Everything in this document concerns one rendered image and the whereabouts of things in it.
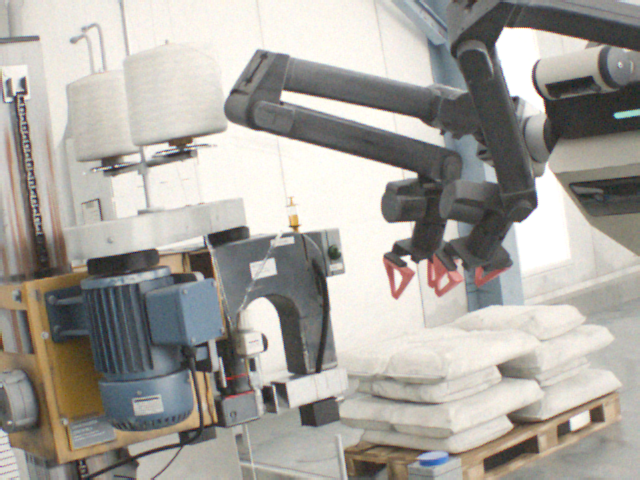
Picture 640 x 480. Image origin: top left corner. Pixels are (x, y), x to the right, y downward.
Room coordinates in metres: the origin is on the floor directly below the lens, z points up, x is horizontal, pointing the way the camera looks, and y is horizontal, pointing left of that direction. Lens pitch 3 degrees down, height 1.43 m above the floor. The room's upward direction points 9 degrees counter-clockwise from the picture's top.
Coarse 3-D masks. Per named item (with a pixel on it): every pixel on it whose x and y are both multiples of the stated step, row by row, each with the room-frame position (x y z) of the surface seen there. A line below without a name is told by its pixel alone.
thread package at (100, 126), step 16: (80, 80) 1.99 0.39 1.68; (96, 80) 1.98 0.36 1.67; (112, 80) 1.99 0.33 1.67; (80, 96) 1.99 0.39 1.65; (96, 96) 1.98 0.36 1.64; (112, 96) 1.98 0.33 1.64; (80, 112) 1.99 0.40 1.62; (96, 112) 1.98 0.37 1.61; (112, 112) 1.98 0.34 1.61; (80, 128) 1.99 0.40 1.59; (96, 128) 1.97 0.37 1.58; (112, 128) 1.98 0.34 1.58; (128, 128) 1.99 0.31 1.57; (80, 144) 1.99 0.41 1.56; (96, 144) 1.97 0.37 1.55; (112, 144) 1.97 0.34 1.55; (128, 144) 1.99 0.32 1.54; (80, 160) 2.00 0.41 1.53; (96, 160) 2.08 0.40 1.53
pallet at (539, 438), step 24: (576, 408) 5.11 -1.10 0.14; (600, 408) 5.22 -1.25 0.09; (528, 432) 4.84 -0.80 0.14; (552, 432) 4.94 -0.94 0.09; (576, 432) 5.12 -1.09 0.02; (360, 456) 5.04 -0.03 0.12; (384, 456) 4.95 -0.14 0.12; (408, 456) 4.80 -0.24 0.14; (456, 456) 4.65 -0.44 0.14; (480, 456) 4.61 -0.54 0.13; (528, 456) 4.86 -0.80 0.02
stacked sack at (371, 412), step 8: (352, 400) 5.09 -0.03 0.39; (360, 400) 5.06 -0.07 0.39; (368, 400) 5.05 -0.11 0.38; (376, 400) 5.03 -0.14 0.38; (384, 400) 4.99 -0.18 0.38; (392, 400) 4.97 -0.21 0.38; (400, 400) 4.95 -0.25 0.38; (408, 400) 4.94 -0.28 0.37; (344, 408) 5.10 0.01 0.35; (352, 408) 5.06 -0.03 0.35; (360, 408) 5.02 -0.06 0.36; (368, 408) 4.98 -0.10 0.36; (376, 408) 4.95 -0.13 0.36; (384, 408) 4.91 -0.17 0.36; (392, 408) 4.88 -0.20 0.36; (344, 416) 5.07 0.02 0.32; (352, 416) 5.03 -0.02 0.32; (360, 416) 5.00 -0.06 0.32; (368, 416) 4.95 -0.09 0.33; (376, 416) 4.92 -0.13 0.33; (384, 416) 4.88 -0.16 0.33; (392, 416) 4.86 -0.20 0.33; (344, 424) 5.10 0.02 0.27; (352, 424) 5.05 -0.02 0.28; (360, 424) 5.00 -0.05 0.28; (368, 424) 4.96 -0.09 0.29; (376, 424) 4.92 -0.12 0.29; (384, 424) 4.88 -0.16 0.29
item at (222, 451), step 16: (224, 432) 2.19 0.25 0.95; (128, 448) 2.56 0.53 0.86; (144, 448) 2.50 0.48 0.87; (176, 448) 2.36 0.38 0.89; (192, 448) 2.30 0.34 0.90; (208, 448) 2.25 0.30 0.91; (224, 448) 2.20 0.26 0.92; (144, 464) 2.48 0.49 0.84; (160, 464) 2.43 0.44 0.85; (176, 464) 2.37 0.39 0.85; (192, 464) 2.31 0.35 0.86; (208, 464) 2.26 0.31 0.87; (224, 464) 2.21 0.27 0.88
